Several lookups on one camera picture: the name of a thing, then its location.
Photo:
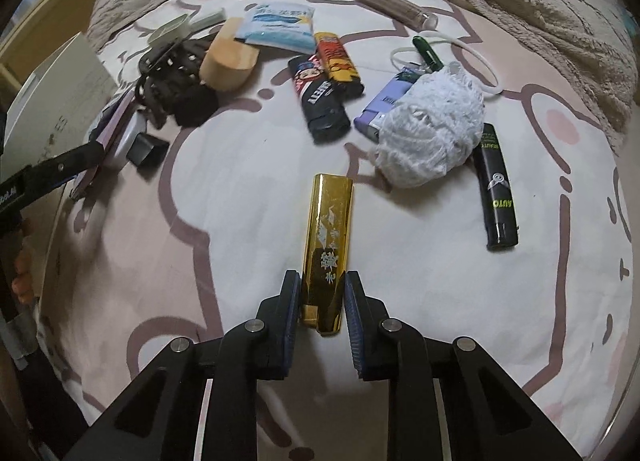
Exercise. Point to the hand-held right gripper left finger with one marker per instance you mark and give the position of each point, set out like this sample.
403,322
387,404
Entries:
292,326

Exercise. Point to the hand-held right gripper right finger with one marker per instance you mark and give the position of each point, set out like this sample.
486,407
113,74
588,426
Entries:
352,331

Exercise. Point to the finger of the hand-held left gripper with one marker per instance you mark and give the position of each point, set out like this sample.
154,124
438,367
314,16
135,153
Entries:
75,159

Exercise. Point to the white cardboard box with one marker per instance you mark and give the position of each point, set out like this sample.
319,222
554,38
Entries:
55,91

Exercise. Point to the gold lighter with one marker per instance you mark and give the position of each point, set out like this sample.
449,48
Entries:
327,236

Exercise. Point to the black lighter with green print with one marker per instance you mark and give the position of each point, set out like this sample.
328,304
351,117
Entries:
495,191

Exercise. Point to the person's left hand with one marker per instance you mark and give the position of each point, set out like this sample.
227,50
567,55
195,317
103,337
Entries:
24,276

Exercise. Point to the white rounded plastic case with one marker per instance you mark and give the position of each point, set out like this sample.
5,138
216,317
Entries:
125,141

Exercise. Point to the small black case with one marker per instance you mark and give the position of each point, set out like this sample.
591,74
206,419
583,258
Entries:
146,152

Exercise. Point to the black hair claw clip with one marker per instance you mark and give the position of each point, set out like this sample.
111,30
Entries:
165,76

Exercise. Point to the small black cube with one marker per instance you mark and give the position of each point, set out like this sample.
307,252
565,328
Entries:
197,106

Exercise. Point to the pale green handheld tool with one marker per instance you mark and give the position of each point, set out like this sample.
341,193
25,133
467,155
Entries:
175,28

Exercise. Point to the beige tape roll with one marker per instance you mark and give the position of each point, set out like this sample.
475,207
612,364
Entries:
230,58

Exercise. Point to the white mesh ball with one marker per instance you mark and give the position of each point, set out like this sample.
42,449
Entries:
432,131

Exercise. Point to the black red lighter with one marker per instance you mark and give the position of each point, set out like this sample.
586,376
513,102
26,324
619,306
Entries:
320,101

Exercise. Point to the purple lighter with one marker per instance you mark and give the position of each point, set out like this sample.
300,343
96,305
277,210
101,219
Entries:
382,103

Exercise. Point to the blue white sachet packet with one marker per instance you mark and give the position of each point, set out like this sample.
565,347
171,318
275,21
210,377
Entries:
280,26

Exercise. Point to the red yellow lighter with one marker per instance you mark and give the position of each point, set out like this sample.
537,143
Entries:
337,63

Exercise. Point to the dark green lighter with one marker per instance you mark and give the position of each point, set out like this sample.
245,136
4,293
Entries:
428,52

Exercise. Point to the clear box of brown sticks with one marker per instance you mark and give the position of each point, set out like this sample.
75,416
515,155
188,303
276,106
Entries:
390,3

